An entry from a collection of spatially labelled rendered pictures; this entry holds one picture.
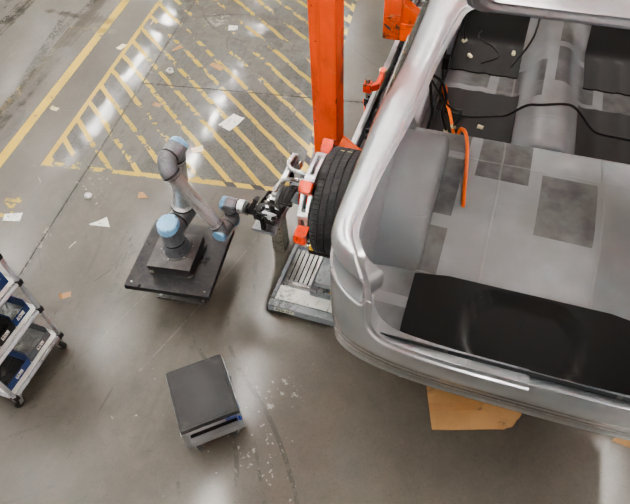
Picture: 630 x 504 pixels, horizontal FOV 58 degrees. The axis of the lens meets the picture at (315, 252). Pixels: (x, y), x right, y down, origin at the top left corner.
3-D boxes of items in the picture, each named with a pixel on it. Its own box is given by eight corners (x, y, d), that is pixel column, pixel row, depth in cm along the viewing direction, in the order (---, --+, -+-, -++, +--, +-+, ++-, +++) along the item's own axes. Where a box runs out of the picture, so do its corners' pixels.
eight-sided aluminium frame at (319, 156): (310, 259, 352) (305, 198, 310) (300, 256, 354) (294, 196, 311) (335, 198, 384) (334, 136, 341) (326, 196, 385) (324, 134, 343)
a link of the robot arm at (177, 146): (168, 223, 384) (154, 146, 322) (181, 205, 393) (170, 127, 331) (188, 231, 382) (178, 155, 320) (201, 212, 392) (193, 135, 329)
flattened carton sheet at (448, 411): (523, 429, 338) (525, 427, 336) (431, 430, 340) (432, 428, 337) (513, 383, 357) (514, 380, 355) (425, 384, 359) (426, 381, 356)
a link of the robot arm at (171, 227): (158, 244, 376) (150, 227, 362) (171, 225, 385) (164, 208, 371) (177, 250, 372) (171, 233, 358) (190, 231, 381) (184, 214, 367)
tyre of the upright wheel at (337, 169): (345, 217, 297) (377, 129, 330) (303, 208, 302) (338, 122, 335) (348, 279, 353) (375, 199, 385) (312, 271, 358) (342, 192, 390)
